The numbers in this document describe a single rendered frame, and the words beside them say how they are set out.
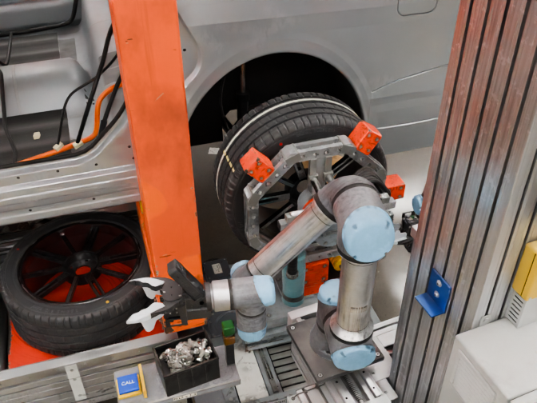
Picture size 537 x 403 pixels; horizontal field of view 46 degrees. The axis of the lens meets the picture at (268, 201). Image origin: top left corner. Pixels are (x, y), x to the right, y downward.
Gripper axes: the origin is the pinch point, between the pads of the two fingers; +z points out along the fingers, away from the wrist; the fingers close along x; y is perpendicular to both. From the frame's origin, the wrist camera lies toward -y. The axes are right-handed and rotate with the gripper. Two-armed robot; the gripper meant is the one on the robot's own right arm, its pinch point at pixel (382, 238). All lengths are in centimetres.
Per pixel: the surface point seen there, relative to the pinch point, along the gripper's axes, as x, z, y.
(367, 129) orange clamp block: -21.4, -0.7, 33.1
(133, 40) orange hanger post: -6, 77, 84
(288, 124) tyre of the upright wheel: -32, 25, 34
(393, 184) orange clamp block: -21.8, -14.4, 5.4
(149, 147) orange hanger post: -6, 76, 51
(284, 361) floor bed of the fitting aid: -15, 31, -77
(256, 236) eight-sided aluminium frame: -20.4, 41.2, -5.1
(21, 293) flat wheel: -45, 131, -33
